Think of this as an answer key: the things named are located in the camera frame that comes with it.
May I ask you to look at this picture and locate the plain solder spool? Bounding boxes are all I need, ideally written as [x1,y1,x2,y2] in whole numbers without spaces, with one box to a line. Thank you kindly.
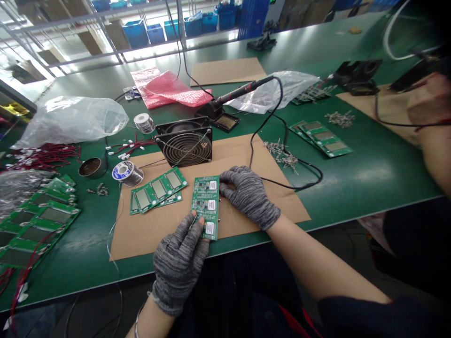
[133,113,156,135]

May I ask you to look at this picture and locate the person's left hand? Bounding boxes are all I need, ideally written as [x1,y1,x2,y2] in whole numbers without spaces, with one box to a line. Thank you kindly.
[152,211,211,317]

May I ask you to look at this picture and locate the red wires with white connectors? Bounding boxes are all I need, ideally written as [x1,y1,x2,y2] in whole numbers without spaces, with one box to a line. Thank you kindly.
[105,137,158,160]

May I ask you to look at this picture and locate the stack of green display boards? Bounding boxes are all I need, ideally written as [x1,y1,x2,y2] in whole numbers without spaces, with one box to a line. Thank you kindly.
[288,120,354,159]

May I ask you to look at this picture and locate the large clear plastic bag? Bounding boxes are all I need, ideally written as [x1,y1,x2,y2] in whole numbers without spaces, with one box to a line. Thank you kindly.
[9,95,130,151]

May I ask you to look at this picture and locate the solder spool with blue label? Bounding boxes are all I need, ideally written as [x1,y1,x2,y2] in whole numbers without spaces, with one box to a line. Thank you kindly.
[111,160,145,188]

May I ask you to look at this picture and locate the black square fan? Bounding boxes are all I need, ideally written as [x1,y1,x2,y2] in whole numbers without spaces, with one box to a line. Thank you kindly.
[154,117,214,168]

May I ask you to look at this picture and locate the person's right fingers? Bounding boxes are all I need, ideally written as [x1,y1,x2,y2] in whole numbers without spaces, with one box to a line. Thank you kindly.
[218,166,262,191]

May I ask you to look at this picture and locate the black square iron stand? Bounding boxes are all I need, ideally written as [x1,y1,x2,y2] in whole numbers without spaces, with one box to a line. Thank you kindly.
[332,59,384,97]

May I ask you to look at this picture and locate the plain brown cardboard sheet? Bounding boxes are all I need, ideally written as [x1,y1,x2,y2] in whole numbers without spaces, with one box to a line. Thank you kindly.
[190,57,268,88]

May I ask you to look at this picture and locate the round metal tin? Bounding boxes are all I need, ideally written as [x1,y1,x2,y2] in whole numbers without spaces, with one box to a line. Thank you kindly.
[78,157,109,181]

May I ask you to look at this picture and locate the heap of small metal components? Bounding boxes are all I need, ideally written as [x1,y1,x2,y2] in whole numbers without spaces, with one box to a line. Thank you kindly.
[324,109,357,130]

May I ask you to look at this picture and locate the bundle of red wires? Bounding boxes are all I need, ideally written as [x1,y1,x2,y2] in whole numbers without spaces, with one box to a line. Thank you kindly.
[0,142,82,174]

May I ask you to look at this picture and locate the pink bubble wrap bag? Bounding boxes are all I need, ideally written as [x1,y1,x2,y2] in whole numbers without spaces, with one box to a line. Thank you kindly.
[130,68,213,110]

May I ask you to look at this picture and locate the boards with fitted components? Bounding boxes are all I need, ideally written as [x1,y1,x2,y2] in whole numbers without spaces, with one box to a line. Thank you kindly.
[290,84,340,106]

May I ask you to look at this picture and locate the silver plastic bag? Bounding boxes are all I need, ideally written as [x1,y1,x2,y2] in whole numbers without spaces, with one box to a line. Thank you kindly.
[0,170,58,221]

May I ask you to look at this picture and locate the small clear plastic bag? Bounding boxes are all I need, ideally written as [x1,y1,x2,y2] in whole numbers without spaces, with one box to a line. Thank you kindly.
[225,70,322,115]

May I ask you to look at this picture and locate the large brown cardboard sheet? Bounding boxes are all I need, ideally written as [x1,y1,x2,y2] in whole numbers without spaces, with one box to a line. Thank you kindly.
[109,133,312,262]

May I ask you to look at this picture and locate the small black stand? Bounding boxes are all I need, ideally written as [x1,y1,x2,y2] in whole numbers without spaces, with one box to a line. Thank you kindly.
[246,31,278,52]

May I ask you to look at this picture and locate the person's right thumb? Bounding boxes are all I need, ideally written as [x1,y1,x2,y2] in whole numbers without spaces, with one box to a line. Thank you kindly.
[219,185,244,207]

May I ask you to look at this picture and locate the long green circuit board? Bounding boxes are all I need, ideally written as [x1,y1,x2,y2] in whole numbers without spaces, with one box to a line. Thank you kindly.
[190,174,221,242]

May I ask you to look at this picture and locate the pile of small metal components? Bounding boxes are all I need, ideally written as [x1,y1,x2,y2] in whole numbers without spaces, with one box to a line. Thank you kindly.
[263,138,301,174]

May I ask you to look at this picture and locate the black red soldering iron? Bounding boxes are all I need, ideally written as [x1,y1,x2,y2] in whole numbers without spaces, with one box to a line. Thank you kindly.
[214,75,275,107]

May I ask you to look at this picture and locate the white hose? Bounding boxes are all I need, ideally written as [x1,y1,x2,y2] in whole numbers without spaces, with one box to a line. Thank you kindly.
[383,0,443,61]

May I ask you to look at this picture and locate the person's right hand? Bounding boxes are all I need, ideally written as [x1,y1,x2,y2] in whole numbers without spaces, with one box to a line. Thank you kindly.
[218,166,282,232]

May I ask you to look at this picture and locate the black soldering iron stand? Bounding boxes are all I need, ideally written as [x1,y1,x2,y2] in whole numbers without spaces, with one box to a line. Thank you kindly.
[194,98,241,133]

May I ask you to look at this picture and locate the thin solder wire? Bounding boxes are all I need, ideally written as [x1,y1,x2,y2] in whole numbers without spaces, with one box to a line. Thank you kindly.
[105,210,199,263]

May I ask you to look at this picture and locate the black soldering iron cable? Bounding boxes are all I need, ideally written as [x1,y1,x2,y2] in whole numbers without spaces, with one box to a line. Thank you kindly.
[249,76,324,192]

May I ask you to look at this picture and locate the small stack of display boards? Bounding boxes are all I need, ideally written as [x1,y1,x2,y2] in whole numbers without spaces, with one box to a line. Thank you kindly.
[130,166,188,216]

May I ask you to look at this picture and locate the person's left index finger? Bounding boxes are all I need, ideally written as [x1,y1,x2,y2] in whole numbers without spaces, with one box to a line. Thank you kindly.
[173,211,198,243]

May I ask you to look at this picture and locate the brown cardboard work sheet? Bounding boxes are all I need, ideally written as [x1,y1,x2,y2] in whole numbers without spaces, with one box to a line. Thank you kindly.
[335,84,425,149]

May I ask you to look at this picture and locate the person's left thumb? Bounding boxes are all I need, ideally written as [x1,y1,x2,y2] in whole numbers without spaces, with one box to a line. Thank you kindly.
[196,216,211,255]

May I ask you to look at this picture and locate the black red thin cable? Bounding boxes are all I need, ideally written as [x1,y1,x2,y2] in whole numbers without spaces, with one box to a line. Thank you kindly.
[374,92,451,129]

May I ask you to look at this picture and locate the pile of green circuit boards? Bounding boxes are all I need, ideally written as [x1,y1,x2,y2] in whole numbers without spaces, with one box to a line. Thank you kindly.
[0,174,82,271]

